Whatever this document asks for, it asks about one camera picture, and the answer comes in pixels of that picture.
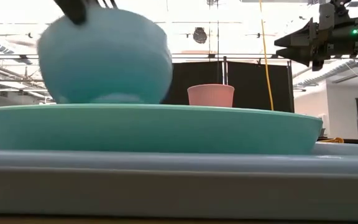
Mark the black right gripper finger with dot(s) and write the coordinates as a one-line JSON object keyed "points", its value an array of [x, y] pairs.
{"points": [[300, 56], [300, 37]]}

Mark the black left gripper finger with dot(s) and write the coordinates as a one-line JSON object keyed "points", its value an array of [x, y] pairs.
{"points": [[73, 11]]}

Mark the blue plastic bowl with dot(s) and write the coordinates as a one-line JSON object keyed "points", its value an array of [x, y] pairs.
{"points": [[104, 56]]}

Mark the teal plastic plate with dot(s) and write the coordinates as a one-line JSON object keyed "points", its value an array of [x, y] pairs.
{"points": [[151, 130]]}

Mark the blue plastic tray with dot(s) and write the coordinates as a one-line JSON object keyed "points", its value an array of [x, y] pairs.
{"points": [[179, 186]]}

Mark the black curtain partition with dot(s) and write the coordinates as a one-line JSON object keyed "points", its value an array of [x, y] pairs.
{"points": [[253, 87]]}

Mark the pink plastic cup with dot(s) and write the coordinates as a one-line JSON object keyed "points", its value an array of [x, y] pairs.
{"points": [[210, 96]]}

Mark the round dark hanging fixture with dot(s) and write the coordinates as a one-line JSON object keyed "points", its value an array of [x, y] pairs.
{"points": [[200, 35]]}

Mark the grey horizontal metal rail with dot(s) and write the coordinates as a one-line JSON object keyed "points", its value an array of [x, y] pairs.
{"points": [[197, 56]]}

